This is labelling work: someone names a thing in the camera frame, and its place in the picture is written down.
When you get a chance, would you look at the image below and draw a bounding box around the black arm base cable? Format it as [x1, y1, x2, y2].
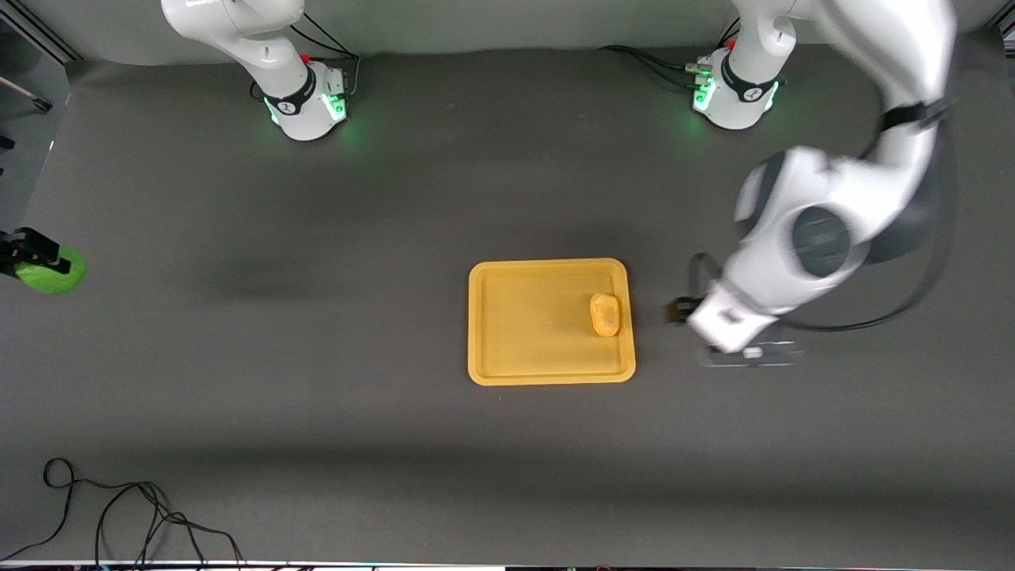
[250, 12, 362, 102]
[598, 14, 742, 92]

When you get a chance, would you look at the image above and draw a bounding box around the aluminium frame rail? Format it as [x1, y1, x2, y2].
[0, 0, 82, 63]

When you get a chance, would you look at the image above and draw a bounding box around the green apple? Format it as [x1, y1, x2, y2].
[14, 246, 88, 296]

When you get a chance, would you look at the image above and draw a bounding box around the yellow plastic tray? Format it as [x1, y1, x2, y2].
[467, 257, 638, 387]

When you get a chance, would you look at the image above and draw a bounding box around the yellow potato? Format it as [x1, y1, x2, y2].
[589, 293, 622, 339]

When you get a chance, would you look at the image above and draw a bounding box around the loose black cable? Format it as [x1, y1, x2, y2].
[0, 458, 244, 571]

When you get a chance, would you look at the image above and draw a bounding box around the black right arm base cable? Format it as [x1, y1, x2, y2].
[250, 12, 362, 102]

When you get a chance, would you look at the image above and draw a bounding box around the thin metal rod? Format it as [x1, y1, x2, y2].
[0, 75, 54, 113]

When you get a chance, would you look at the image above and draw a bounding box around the black left arm base cable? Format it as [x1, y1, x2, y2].
[598, 14, 742, 92]

